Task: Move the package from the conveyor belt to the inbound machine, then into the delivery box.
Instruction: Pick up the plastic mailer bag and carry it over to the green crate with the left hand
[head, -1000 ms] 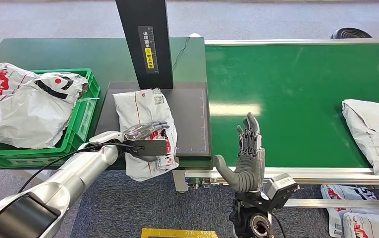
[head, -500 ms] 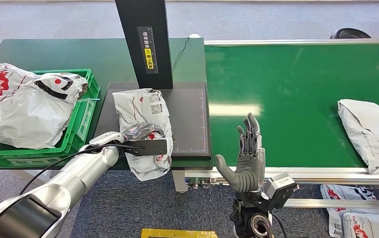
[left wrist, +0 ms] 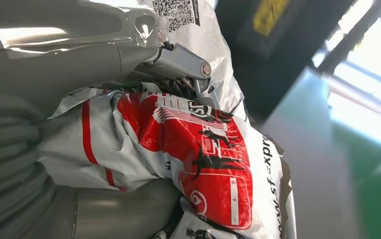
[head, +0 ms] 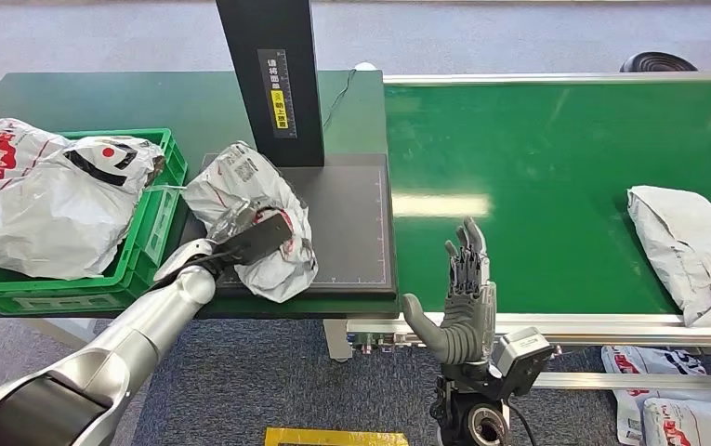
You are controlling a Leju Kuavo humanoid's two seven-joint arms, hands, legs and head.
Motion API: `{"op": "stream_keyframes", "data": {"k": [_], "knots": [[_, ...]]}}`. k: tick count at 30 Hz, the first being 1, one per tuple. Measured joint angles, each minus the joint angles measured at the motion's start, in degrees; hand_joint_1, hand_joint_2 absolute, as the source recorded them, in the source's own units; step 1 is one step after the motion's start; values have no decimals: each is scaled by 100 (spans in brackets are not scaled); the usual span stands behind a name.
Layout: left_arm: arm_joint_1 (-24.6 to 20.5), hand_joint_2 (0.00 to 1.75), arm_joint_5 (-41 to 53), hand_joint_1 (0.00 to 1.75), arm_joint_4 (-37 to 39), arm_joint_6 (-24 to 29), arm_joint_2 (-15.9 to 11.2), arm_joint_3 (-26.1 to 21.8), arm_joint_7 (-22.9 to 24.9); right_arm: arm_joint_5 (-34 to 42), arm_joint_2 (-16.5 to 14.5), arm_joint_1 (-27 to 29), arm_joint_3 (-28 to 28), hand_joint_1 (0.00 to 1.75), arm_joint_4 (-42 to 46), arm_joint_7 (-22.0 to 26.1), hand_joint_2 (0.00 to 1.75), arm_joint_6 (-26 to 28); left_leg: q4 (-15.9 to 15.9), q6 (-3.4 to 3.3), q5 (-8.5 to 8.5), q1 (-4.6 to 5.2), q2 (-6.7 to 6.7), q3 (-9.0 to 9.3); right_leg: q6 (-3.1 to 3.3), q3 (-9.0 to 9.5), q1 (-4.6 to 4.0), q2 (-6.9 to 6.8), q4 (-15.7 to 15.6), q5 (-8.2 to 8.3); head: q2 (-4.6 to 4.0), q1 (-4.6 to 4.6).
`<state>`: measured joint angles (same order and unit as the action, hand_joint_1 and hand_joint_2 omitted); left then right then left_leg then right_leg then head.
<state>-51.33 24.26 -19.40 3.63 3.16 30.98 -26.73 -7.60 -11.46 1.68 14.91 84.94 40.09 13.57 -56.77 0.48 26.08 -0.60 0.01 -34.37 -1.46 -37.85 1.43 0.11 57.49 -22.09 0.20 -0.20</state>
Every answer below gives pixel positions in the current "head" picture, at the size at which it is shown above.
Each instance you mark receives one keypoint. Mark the black yellow column label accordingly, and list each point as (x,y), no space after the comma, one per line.
(278,92)

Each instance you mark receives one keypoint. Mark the black scanner base plate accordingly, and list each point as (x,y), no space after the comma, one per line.
(349,234)

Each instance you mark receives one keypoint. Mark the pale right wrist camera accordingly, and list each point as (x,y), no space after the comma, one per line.
(521,360)

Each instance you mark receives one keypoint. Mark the green conveyor belt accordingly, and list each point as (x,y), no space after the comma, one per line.
(546,154)

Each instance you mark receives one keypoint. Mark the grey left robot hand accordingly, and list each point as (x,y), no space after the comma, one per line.
(259,237)

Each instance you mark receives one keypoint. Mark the black ribbed round object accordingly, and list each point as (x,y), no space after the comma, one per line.
(657,63)

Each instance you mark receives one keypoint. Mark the green plastic crate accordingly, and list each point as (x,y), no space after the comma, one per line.
(139,264)

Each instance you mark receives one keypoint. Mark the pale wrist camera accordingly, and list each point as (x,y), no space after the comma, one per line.
(521,360)
(182,255)

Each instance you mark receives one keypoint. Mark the white poly mailer package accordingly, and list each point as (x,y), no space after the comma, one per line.
(693,425)
(250,178)
(638,369)
(693,252)

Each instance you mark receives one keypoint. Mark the aluminium conveyor frame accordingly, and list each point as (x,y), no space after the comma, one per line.
(607,329)

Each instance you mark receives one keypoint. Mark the white table leg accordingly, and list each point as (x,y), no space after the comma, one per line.
(338,338)
(65,329)

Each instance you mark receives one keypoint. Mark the small white round object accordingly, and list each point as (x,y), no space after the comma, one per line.
(365,66)

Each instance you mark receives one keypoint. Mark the large white poly package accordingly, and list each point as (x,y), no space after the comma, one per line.
(41,203)

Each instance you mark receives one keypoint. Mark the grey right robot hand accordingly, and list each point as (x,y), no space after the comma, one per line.
(469,326)

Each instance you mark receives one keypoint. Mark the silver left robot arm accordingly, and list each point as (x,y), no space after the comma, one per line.
(121,344)

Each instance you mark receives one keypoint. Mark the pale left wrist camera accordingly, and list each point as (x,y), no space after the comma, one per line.
(182,255)

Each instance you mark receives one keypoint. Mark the black scanner column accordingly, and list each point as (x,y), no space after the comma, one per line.
(275,31)

